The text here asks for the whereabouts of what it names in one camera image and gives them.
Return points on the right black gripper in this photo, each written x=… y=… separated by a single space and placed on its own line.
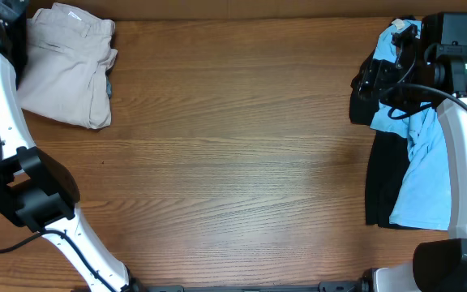
x=374 y=76

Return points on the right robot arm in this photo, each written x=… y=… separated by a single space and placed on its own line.
x=412 y=91

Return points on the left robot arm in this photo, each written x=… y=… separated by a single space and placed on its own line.
x=35 y=190

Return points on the black garment under pile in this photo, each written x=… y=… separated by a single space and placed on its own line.
x=387 y=164

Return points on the light blue printed t-shirt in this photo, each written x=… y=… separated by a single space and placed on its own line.
x=424 y=197

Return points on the folded beige trousers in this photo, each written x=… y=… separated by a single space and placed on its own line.
x=69 y=56

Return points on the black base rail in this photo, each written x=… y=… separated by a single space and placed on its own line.
x=323 y=286

